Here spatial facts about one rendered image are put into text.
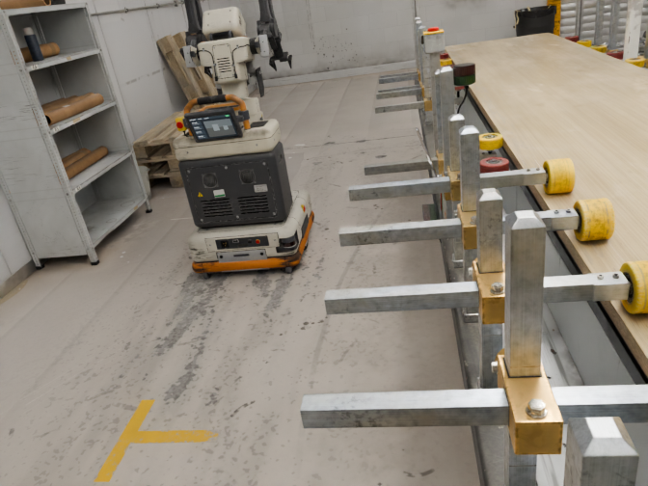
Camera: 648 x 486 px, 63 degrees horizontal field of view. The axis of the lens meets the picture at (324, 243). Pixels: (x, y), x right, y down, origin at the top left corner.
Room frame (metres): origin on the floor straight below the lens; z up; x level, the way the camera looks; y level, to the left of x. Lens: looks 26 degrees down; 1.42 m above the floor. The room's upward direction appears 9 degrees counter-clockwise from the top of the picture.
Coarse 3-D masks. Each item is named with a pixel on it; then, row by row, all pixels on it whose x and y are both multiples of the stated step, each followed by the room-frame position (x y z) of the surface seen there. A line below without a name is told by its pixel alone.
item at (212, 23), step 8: (224, 8) 3.21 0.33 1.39; (232, 8) 3.19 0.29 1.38; (208, 16) 3.20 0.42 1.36; (216, 16) 3.18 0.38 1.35; (224, 16) 3.17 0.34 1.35; (232, 16) 3.15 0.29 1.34; (240, 16) 3.21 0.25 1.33; (208, 24) 3.17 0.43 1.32; (216, 24) 3.15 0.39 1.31; (224, 24) 3.14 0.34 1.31; (232, 24) 3.12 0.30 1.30; (240, 24) 3.18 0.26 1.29; (208, 32) 3.15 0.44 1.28; (216, 32) 3.14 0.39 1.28; (232, 32) 3.14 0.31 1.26; (240, 32) 3.16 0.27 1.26; (208, 40) 3.21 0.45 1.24
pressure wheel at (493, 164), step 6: (480, 162) 1.43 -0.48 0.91; (486, 162) 1.43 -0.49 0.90; (492, 162) 1.42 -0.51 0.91; (498, 162) 1.42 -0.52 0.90; (504, 162) 1.40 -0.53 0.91; (480, 168) 1.42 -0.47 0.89; (486, 168) 1.40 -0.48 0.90; (492, 168) 1.39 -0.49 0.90; (498, 168) 1.39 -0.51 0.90; (504, 168) 1.39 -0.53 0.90
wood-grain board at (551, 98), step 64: (512, 64) 2.90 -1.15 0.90; (576, 64) 2.63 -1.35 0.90; (512, 128) 1.73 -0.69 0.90; (576, 128) 1.62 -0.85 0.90; (640, 128) 1.52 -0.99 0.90; (576, 192) 1.14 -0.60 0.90; (640, 192) 1.08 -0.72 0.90; (576, 256) 0.88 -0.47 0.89; (640, 256) 0.82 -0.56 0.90; (640, 320) 0.64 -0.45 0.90
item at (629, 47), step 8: (632, 0) 2.59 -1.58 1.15; (640, 0) 2.58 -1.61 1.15; (632, 8) 2.59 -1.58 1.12; (640, 8) 2.58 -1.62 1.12; (632, 16) 2.59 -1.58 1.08; (640, 16) 2.58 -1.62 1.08; (632, 24) 2.59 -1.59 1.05; (640, 24) 2.58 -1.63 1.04; (632, 32) 2.59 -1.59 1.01; (632, 40) 2.59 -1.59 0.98; (624, 48) 2.63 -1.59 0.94; (632, 48) 2.59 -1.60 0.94; (624, 56) 2.62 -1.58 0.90; (632, 56) 2.59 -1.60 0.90
